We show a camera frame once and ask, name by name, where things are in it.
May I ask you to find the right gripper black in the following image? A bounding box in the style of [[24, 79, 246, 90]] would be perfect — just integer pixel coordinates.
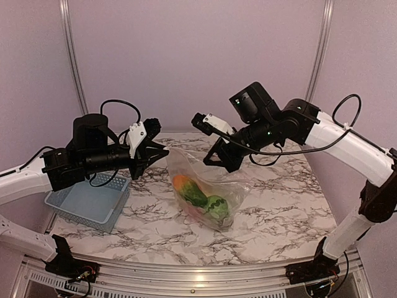
[[203, 115, 279, 173]]

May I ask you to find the clear zip top bag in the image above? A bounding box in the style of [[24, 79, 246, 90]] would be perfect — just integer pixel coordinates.
[[166, 148, 253, 232]]

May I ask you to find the light green fake fruit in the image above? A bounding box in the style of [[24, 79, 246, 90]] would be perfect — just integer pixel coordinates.
[[205, 195, 229, 220]]

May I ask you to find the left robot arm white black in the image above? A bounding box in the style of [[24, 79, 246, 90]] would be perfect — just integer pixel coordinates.
[[1, 114, 169, 204]]

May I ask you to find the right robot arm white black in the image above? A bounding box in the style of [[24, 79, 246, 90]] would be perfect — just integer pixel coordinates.
[[194, 82, 396, 278]]

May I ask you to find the fake orange fruit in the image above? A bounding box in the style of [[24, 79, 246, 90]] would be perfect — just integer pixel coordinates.
[[172, 174, 190, 191]]

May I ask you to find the pink red fake fruit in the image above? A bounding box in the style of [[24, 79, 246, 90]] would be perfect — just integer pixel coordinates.
[[188, 205, 205, 218]]

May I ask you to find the light blue plastic basket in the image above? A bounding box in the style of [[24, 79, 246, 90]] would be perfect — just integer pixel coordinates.
[[45, 173, 131, 233]]

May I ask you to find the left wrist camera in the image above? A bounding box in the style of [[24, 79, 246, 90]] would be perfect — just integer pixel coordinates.
[[125, 118, 161, 159]]

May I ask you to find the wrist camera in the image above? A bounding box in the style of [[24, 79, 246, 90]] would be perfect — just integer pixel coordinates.
[[125, 118, 161, 159], [191, 113, 234, 136]]

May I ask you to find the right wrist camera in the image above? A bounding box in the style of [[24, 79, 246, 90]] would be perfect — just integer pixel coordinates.
[[191, 113, 234, 136]]

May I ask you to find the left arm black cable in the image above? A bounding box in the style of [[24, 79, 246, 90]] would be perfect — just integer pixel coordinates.
[[88, 99, 140, 187]]

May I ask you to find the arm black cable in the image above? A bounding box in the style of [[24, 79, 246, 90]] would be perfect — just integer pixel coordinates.
[[213, 94, 362, 165], [88, 99, 140, 187]]

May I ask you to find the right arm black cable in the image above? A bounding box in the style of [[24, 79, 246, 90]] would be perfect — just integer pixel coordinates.
[[213, 94, 362, 165]]

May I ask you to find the front aluminium rail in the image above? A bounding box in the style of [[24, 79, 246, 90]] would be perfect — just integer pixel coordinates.
[[18, 251, 364, 298]]

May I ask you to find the left aluminium frame post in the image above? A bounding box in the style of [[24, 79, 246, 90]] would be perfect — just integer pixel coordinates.
[[59, 0, 89, 115]]

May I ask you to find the aluminium frame post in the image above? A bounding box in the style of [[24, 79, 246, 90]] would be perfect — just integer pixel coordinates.
[[305, 0, 334, 102], [59, 0, 89, 115]]

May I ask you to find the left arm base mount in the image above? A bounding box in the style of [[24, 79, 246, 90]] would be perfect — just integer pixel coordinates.
[[44, 235, 99, 282]]

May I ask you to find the right aluminium frame post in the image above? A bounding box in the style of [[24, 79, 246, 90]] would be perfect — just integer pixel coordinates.
[[305, 0, 334, 102]]

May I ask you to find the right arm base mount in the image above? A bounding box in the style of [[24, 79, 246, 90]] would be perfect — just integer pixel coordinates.
[[285, 237, 340, 284]]

